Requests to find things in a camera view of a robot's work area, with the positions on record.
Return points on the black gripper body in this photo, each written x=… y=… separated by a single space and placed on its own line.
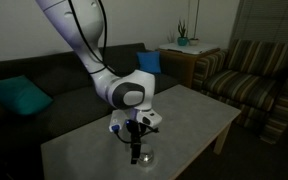
x=133 y=129

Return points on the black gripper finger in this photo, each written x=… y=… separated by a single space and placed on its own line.
x=135 y=152

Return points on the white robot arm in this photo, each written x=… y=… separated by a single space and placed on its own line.
x=81 y=23

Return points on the small silver metal jar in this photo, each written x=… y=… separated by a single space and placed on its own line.
x=146 y=155

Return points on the grey coffee table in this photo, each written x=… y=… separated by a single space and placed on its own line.
x=191 y=121

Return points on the blue square cushion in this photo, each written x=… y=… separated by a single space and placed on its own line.
x=149 y=61

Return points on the wooden side table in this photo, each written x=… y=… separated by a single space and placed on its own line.
x=180 y=65

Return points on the teal pot with plant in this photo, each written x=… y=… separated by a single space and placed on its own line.
x=182 y=40

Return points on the white board on side table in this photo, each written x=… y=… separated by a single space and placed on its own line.
x=188 y=49

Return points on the small white plant pot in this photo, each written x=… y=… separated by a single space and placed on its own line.
x=193 y=41

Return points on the teal square cushion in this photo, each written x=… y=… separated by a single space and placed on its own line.
x=23 y=97

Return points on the dark grey fabric sofa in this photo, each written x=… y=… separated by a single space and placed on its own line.
x=75 y=103

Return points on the striped fabric armchair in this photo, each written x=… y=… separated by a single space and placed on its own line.
x=253 y=77

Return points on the window blinds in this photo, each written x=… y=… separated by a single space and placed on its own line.
x=264 y=20

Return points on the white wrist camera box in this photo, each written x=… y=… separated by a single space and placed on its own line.
x=146 y=117

